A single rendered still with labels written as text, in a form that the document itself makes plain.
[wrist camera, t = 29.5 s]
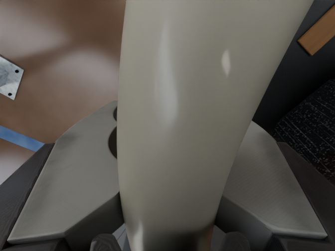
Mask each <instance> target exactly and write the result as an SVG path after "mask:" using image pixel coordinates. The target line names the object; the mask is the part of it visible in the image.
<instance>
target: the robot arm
mask: <svg viewBox="0 0 335 251"><path fill-rule="evenodd" d="M117 104H118V101H111V102H109V103H108V104H106V105H104V106H103V107H101V108H100V109H98V110H96V111H95V112H93V113H91V114H90V115H88V116H86V117H85V118H83V119H82V120H80V121H79V122H77V123H76V124H74V125H73V126H72V127H70V128H69V129H68V130H67V131H66V132H65V133H64V134H63V135H61V136H60V137H59V138H58V139H57V140H56V142H55V143H46V144H44V145H43V146H42V147H41V148H40V149H39V150H38V151H37V152H36V153H35V154H33V155H32V156H31V157H30V158H29V159H28V160H27V161H26V162H25V163H24V164H23V165H22V166H21V167H19V168H18V169H17V170H16V171H15V172H14V173H13V174H12V175H11V176H10V177H9V178H8V179H6V180H5V181H4V182H3V183H2V184H1V185H0V251H122V250H121V248H120V246H119V244H118V242H117V240H116V238H115V236H114V235H112V233H113V232H115V231H116V230H117V229H118V228H119V227H120V226H122V225H123V223H124V218H123V212H122V206H121V199H120V191H119V179H118V164H117ZM214 224H215V225H216V226H217V227H218V228H220V229H221V230H222V231H224V232H225V233H226V234H225V236H224V239H223V241H222V244H221V246H220V249H219V251H335V186H334V185H333V184H332V183H331V182H330V181H328V180H327V179H326V178H325V177H324V176H323V175H322V174H321V173H319V172H318V171H317V170H316V169H315V168H314V167H313V166H312V165H310V164H309V163H308V162H307V161H306V160H305V159H304V158H303V157H301V156H300V155H299V154H298V153H297V152H296V151H295V150H294V149H292V148H291V147H290V146H289V145H288V144H287V143H286V142H276V140H275V139H274V138H273V137H272V136H271V135H269V134H268V133H267V132H266V131H265V130H264V129H263V128H261V127H260V126H259V125H257V124H256V123H255V122H253V121H251V123H250V125H249V127H248V130H247V132H246V134H245V136H244V138H243V140H242V143H241V145H240V148H239V150H238V152H237V155H236V157H235V160H234V162H233V165H232V168H231V170H230V173H229V176H228V178H227V181H226V184H225V187H224V190H223V193H222V196H221V200H220V203H219V207H218V210H217V214H216V218H215V223H214Z"/></svg>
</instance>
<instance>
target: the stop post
mask: <svg viewBox="0 0 335 251"><path fill-rule="evenodd" d="M23 73H24V69H23V68H21V67H19V66H17V65H16V64H14V63H12V62H11V61H9V60H7V59H5V58H4V57H2V56H0V93H2V94H3V95H5V96H7V97H9V98H11V99H13V100H15V98H16V95H17V92H18V89H19V86H20V83H21V80H22V77H23Z"/></svg>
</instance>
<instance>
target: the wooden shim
mask: <svg viewBox="0 0 335 251"><path fill-rule="evenodd" d="M334 36H335V5H334V6H333V7H332V8H331V9H330V10H329V11H327V12H326V13H325V14H324V15H323V16H322V17H321V18H320V19H319V20H318V21H317V22H316V23H315V24H314V25H313V26H312V27H311V28H310V29H309V30H308V31H307V32H306V33H305V34H304V35H303V36H302V37H301V38H300V39H299V40H298V42H299V43H300V44H301V45H302V46H303V47H304V48H305V49H306V51H307V52H308V53H309V54H310V55H314V54H315V53H316V52H317V51H318V50H319V49H320V48H321V47H323V46H324V45H325V44H326V43H327V42H328V41H329V40H330V39H331V38H333V37H334Z"/></svg>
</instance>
